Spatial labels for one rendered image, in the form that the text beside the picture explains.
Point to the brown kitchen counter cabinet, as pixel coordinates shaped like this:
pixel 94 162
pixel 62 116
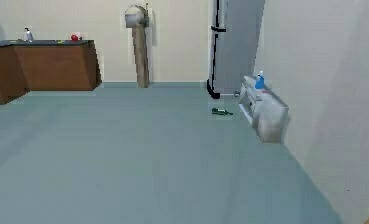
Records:
pixel 52 66

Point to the grey kettle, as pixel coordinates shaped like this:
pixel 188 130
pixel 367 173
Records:
pixel 28 35

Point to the dark green bottle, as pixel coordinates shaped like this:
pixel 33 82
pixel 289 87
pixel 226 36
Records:
pixel 220 112

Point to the grey fridge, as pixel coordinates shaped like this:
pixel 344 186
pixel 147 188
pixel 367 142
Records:
pixel 237 46

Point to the red apple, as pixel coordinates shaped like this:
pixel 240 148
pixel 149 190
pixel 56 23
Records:
pixel 74 37

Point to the white low shelf unit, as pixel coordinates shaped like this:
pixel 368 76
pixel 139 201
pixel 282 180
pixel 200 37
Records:
pixel 263 110

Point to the blue spray bottle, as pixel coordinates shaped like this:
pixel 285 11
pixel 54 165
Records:
pixel 259 81

